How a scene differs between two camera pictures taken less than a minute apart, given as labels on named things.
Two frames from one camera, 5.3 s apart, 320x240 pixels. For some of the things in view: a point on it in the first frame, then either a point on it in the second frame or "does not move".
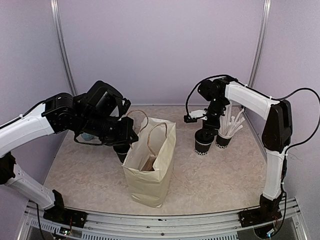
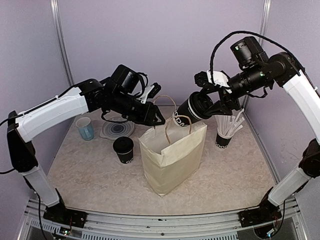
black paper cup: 203,143 -> 183,115
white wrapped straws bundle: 229,125 does not move
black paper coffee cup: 122,151 does not move
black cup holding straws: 222,143 does not move
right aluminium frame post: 265,19 does not move
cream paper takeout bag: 148,165 -> 172,152
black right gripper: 207,127 -> 225,105
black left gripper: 126,132 -> 148,115
